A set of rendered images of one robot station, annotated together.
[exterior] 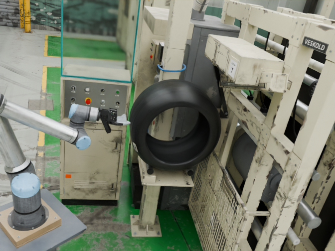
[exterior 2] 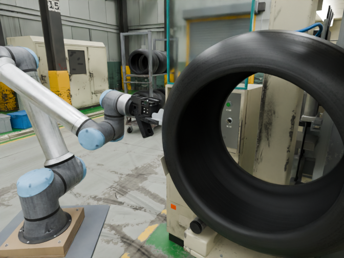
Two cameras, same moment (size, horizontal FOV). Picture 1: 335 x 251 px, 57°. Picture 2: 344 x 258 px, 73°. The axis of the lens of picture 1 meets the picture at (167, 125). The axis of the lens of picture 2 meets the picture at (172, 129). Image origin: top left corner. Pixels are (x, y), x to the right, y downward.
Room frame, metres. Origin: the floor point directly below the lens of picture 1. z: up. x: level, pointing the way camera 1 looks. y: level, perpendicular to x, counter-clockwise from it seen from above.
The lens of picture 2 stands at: (1.28, -0.38, 1.42)
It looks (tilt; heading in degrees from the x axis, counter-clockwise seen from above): 16 degrees down; 50
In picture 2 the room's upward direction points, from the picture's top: straight up
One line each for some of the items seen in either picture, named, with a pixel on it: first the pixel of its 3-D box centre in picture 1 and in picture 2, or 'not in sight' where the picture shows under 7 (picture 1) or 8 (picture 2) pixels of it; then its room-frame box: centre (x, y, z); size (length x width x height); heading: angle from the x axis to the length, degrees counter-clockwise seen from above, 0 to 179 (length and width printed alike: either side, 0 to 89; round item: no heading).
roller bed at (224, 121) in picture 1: (211, 129); not in sight; (2.25, -0.35, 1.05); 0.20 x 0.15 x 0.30; 13
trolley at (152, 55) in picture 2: not in sight; (153, 83); (4.16, 3.73, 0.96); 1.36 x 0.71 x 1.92; 23
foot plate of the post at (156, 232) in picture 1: (145, 224); not in sight; (2.19, 0.04, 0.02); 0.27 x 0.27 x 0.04; 13
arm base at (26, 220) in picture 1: (28, 210); (44, 217); (1.41, 0.74, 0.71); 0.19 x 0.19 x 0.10
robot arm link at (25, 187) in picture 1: (26, 191); (39, 191); (1.41, 0.74, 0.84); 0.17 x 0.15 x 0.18; 33
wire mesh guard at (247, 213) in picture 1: (211, 207); not in sight; (1.80, -0.41, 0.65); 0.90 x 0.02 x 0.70; 13
